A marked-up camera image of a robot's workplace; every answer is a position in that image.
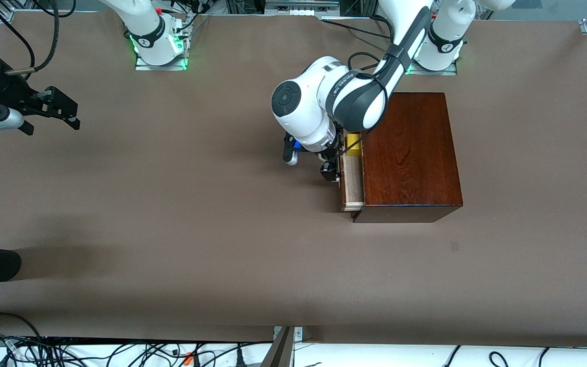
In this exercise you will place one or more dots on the orange plug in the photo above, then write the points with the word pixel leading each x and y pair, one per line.
pixel 188 359

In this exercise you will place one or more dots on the yellow cube block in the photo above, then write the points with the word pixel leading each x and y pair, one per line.
pixel 353 148

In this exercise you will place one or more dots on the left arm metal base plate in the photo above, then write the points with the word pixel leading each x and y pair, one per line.
pixel 426 73

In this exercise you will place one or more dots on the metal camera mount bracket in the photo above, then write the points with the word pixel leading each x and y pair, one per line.
pixel 281 351

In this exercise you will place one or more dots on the white power strip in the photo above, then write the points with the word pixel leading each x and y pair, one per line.
pixel 301 11

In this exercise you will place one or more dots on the dark brown wooden cabinet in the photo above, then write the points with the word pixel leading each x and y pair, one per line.
pixel 410 153

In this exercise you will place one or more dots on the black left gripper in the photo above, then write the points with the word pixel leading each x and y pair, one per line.
pixel 330 156

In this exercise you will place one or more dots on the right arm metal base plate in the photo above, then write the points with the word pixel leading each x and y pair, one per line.
pixel 161 67

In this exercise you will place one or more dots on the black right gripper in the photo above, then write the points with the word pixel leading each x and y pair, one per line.
pixel 12 92

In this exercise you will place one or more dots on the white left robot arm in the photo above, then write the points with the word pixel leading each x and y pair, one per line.
pixel 298 107

